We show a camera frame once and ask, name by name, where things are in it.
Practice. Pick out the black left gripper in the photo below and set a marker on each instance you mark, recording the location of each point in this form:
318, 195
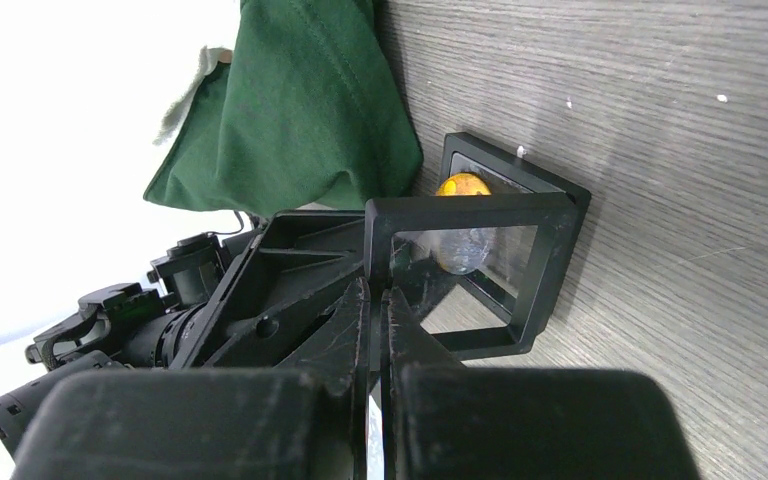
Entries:
272, 297

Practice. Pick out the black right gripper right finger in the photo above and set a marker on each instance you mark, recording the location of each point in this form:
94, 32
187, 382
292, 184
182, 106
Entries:
444, 420

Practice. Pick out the white and green t-shirt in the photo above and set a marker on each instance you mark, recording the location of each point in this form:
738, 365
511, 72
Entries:
257, 106

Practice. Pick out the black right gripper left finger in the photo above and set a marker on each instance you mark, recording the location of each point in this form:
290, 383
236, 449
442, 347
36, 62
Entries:
305, 418

